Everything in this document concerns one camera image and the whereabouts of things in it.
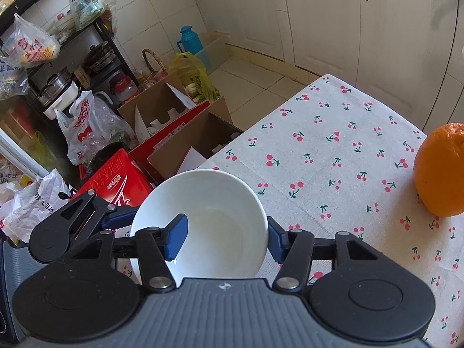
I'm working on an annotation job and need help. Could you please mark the crumpled white plastic bag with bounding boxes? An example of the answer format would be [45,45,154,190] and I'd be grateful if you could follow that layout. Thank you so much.
[0,168,74,244]

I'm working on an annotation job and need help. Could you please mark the black shelf rack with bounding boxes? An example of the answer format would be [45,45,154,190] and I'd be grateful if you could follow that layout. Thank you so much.
[0,0,143,118]

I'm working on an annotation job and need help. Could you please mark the white plastic bag red print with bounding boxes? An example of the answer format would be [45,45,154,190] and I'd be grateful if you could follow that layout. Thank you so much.
[54,90,137,168]

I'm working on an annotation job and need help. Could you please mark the red printed carton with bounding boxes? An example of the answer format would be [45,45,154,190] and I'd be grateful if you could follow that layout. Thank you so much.
[77,147,155,211]

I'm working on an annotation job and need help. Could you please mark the red lidded jar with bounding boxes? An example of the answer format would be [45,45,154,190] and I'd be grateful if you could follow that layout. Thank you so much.
[109,74,139,104]

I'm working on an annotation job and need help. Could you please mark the orange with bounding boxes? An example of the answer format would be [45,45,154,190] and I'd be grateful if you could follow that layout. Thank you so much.
[413,123,464,218]

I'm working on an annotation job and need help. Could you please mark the cherry print tablecloth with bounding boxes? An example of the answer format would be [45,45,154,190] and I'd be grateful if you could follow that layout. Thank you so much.
[116,74,464,347]

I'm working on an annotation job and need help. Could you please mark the blue thermos flask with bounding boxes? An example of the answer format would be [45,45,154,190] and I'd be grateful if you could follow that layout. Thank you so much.
[176,25,204,56]

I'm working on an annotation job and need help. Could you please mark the open cardboard box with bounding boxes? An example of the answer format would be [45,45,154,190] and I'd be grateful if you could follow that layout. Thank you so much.
[147,96,244,182]
[117,70,211,146]

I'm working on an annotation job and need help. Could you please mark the yellow plastic bag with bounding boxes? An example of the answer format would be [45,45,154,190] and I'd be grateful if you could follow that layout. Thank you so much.
[176,52,222,104]

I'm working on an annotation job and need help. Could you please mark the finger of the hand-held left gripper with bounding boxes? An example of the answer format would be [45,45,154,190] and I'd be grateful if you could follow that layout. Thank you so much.
[54,189,139,243]

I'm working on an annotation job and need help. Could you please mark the clear plastic bag blue print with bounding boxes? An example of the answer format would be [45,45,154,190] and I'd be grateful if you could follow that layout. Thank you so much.
[60,0,117,32]

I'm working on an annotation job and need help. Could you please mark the wicker basket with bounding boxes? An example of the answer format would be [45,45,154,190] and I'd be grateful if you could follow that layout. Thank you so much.
[139,48,170,82]

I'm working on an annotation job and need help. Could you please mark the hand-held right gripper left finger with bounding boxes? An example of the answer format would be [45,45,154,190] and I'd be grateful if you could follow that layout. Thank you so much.
[61,214,189,293]

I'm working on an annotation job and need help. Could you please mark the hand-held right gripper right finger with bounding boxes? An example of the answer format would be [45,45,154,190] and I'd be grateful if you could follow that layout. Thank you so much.
[267,216,387,293]

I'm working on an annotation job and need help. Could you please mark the clear plastic storage box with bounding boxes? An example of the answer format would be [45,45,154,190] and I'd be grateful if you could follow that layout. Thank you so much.
[196,31,233,70]

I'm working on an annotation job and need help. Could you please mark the steel pot with lid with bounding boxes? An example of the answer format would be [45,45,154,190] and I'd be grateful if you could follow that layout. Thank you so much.
[83,41,115,72]

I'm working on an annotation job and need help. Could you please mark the white kitchen cabinets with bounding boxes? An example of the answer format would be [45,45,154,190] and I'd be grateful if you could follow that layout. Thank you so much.
[188,0,464,135]

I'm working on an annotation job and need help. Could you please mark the white electric steamer pot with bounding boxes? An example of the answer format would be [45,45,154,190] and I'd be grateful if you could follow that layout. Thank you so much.
[34,67,81,121]

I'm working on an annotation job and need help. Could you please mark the plastic bag with orange print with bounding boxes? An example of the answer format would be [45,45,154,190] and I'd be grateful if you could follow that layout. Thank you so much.
[3,12,61,68]

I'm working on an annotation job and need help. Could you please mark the white bowl with pink flowers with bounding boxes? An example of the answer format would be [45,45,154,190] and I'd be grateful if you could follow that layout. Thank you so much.
[130,169,270,286]

